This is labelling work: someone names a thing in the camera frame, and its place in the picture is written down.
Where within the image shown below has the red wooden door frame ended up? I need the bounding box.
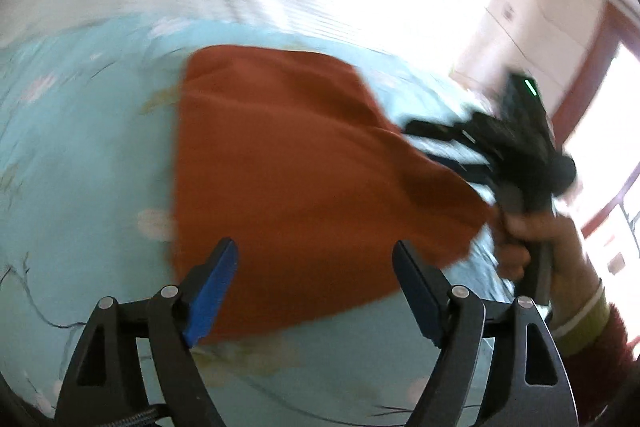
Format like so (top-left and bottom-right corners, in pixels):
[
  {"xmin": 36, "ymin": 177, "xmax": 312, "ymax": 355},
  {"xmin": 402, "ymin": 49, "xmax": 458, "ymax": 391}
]
[{"xmin": 552, "ymin": 1, "xmax": 639, "ymax": 236}]

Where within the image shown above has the person's right hand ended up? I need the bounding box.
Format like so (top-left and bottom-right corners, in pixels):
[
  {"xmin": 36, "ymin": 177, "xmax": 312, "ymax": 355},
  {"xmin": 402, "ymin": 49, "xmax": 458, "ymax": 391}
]
[{"xmin": 491, "ymin": 206, "xmax": 604, "ymax": 323}]

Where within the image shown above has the light blue floral bedsheet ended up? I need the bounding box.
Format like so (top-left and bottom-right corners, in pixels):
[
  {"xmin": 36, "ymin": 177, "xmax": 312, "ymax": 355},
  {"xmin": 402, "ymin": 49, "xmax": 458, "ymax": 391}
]
[{"xmin": 0, "ymin": 13, "xmax": 522, "ymax": 427}]

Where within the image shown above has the orange knitted sweater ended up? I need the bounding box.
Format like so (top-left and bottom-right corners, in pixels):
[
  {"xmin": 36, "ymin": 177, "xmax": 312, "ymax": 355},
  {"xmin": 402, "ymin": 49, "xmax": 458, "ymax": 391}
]
[{"xmin": 172, "ymin": 46, "xmax": 490, "ymax": 343}]

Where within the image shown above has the red sleeve right forearm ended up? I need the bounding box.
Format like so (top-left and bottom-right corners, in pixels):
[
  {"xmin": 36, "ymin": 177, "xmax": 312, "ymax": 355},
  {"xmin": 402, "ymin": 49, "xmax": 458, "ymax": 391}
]
[{"xmin": 550, "ymin": 285, "xmax": 634, "ymax": 426}]

